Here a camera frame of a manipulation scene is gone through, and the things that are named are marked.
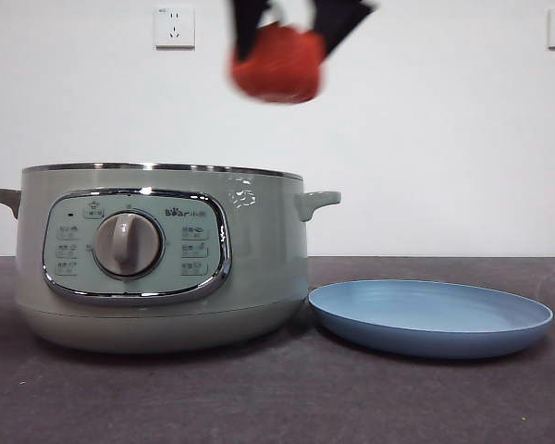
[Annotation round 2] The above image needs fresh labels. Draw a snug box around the orange toy pumpkin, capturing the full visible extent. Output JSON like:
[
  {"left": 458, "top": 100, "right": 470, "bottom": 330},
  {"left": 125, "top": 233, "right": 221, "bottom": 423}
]
[{"left": 228, "top": 22, "right": 327, "bottom": 105}]

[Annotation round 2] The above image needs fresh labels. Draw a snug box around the pale green electric steamer pot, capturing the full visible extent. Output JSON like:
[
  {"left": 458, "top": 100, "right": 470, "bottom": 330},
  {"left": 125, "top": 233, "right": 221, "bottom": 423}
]
[{"left": 0, "top": 161, "right": 343, "bottom": 355}]

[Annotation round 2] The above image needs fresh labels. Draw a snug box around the blue plate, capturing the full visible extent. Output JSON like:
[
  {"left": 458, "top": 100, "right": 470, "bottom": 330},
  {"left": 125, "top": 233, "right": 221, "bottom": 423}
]
[{"left": 307, "top": 278, "right": 554, "bottom": 360}]

